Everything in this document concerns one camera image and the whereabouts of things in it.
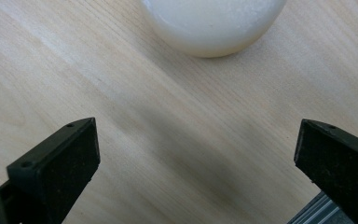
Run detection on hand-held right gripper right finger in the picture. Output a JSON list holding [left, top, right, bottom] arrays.
[[294, 119, 358, 224]]

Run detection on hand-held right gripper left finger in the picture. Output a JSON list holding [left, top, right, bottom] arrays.
[[0, 117, 102, 224]]

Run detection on white round container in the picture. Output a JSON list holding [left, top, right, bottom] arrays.
[[141, 0, 288, 59]]

